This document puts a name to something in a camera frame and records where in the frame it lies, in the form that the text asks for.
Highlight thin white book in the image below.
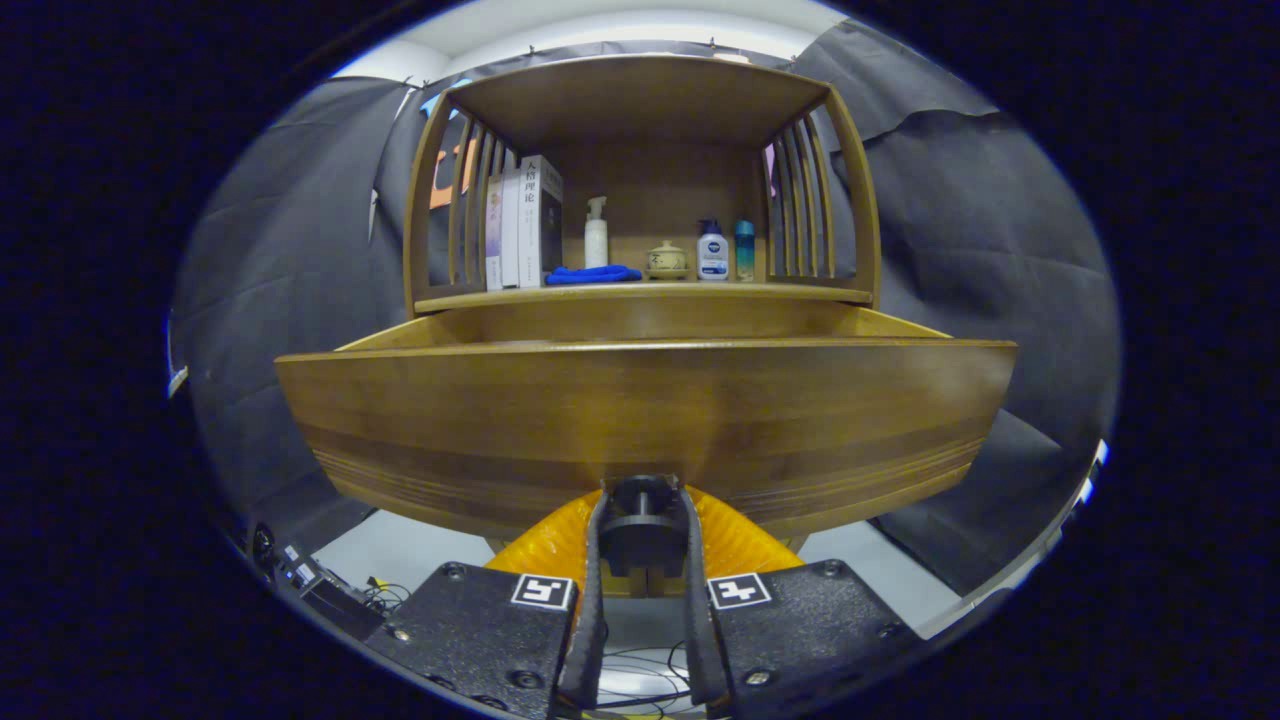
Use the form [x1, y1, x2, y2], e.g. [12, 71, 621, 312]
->
[500, 168, 523, 291]

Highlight wooden countertop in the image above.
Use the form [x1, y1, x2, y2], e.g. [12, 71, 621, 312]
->
[413, 282, 873, 313]

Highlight black power strip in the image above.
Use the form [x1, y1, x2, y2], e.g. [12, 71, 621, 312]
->
[250, 520, 386, 641]

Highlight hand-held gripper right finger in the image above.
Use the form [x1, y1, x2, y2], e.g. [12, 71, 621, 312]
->
[680, 487, 926, 720]

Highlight blue folded cloth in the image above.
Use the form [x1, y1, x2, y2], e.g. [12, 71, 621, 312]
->
[545, 264, 643, 286]

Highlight white lotion bottle blue cap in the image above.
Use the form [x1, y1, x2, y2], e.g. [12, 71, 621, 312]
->
[697, 218, 730, 281]

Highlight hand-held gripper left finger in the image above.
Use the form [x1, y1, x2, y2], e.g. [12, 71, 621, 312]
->
[362, 488, 611, 720]

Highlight pale purple book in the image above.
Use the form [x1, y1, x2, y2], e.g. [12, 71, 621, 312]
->
[485, 178, 504, 292]

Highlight wooden cabinet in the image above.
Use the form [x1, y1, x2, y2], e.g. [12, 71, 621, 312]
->
[403, 53, 883, 601]

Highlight wooden drawer with black knob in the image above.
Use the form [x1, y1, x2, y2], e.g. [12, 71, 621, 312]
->
[275, 300, 1018, 581]

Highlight black floor cables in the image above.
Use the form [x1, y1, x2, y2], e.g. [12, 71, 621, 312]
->
[595, 640, 701, 719]

